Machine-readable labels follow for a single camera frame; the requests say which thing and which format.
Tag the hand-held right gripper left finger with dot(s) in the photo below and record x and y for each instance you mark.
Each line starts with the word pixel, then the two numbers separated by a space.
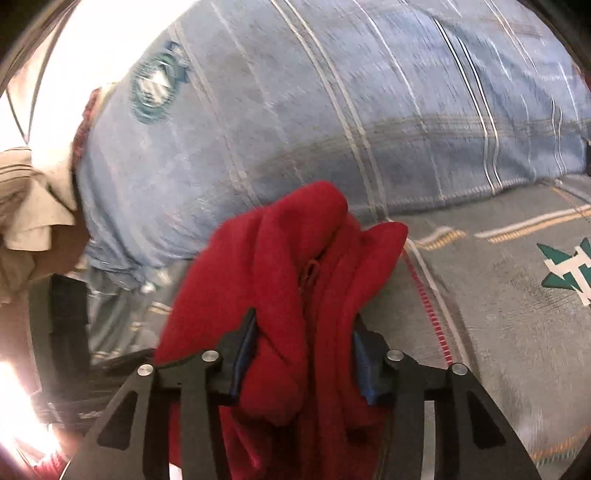
pixel 244 357

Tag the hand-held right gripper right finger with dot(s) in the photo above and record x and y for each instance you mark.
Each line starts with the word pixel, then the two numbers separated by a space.
pixel 364 369

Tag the red fleece garment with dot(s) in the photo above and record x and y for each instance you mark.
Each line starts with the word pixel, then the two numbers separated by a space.
pixel 286 277

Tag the grey striped bedsheet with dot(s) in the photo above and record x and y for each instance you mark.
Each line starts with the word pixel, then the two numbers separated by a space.
pixel 498 323

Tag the dark object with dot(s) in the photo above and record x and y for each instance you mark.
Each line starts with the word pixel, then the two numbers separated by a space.
pixel 60 332

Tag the blue striped quilt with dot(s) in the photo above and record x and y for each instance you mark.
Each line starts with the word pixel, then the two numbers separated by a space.
pixel 323 115

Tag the beige striped cloth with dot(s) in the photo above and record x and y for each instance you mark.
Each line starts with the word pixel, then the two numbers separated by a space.
pixel 27 207

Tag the red checked cloth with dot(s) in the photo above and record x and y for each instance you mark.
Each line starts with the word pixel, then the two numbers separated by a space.
pixel 83 129

